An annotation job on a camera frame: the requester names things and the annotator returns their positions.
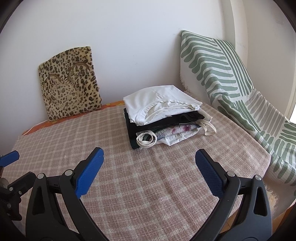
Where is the pink plaid blanket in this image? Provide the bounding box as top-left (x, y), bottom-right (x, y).
top-left (3, 104), bottom-right (270, 240)

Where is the leopard print cushion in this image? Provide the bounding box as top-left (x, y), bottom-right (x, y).
top-left (38, 46), bottom-right (102, 122)

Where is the folded black garment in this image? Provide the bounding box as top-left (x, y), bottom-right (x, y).
top-left (123, 108), bottom-right (205, 150)

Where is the orange floral bed sheet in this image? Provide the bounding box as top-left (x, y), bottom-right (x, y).
top-left (22, 100), bottom-right (125, 136)

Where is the folded cream white garment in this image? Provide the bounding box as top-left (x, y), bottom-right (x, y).
top-left (123, 85), bottom-right (202, 126)

